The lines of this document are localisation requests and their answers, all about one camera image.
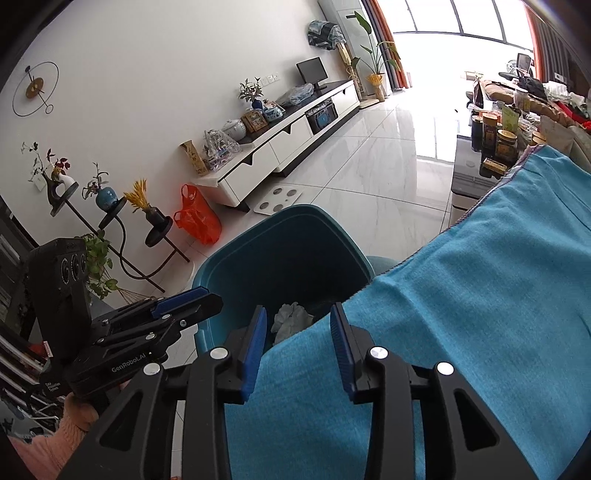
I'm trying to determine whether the white tissue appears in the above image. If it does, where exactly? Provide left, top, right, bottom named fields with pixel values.
left=271, top=302, right=314, bottom=345

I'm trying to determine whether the pink sweater left forearm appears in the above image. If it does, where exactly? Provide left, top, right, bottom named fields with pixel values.
left=9, top=429, right=86, bottom=479

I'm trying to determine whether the teal plastic trash bin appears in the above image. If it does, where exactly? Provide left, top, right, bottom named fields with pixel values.
left=193, top=204, right=376, bottom=354

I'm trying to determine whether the person left hand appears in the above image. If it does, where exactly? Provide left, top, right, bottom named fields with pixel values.
left=58, top=393, right=100, bottom=437

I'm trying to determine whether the black tiered plant stand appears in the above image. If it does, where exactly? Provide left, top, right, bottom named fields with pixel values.
left=41, top=172, right=191, bottom=294

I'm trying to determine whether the orange plastic bag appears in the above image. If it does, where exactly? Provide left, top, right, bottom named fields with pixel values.
left=173, top=184, right=222, bottom=245

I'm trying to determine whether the white bathroom scale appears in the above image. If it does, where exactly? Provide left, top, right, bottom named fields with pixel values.
left=253, top=186, right=303, bottom=216

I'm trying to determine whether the blue floral tablecloth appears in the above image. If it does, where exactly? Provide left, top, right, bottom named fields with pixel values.
left=225, top=146, right=590, bottom=479

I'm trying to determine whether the white black tv cabinet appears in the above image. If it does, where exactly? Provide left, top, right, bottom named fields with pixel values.
left=190, top=80, right=360, bottom=211

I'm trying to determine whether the small black monitor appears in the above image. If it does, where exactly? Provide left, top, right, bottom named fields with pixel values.
left=297, top=57, right=328, bottom=91

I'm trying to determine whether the clothes covered floor fan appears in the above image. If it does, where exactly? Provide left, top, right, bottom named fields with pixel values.
left=307, top=20, right=351, bottom=65

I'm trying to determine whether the left striped curtain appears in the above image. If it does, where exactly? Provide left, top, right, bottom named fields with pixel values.
left=362, top=0, right=409, bottom=91

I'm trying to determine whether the striped curtain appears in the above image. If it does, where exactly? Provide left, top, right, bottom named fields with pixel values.
left=362, top=0, right=409, bottom=91
left=525, top=1, right=590, bottom=95

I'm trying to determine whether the white standing air conditioner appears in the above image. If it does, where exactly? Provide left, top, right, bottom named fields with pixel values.
left=318, top=0, right=377, bottom=84

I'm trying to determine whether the tall green potted plant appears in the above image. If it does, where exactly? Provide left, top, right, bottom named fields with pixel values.
left=352, top=12, right=392, bottom=102

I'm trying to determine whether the cluttered coffee table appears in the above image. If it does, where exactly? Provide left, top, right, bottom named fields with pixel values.
left=450, top=71, right=590, bottom=223

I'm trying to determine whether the right striped curtain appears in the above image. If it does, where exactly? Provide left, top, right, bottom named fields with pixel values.
left=525, top=1, right=590, bottom=95

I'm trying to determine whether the round wall clock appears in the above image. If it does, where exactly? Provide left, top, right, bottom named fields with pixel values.
left=11, top=61, right=60, bottom=118

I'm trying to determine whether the large window frame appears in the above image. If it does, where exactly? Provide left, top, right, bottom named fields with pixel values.
left=381, top=0, right=533, bottom=51

